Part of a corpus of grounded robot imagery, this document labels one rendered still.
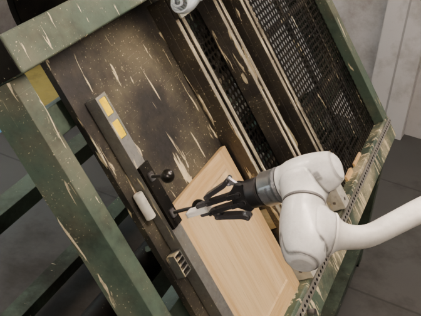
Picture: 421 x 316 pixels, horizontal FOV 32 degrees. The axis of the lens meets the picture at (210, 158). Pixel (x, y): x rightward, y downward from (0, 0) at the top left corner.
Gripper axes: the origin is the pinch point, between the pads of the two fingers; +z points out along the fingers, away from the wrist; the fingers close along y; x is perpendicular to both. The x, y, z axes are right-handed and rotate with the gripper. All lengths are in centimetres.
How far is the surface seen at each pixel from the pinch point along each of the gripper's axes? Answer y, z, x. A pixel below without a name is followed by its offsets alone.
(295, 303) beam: 57, 13, 39
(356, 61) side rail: 24, 11, 191
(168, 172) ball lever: -12.9, 1.8, -1.2
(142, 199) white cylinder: -8.1, 14.3, -0.3
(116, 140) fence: -25.1, 14.0, 2.4
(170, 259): 10.8, 15.7, -1.6
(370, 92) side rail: 41, 11, 190
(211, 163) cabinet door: 1.1, 15.0, 39.0
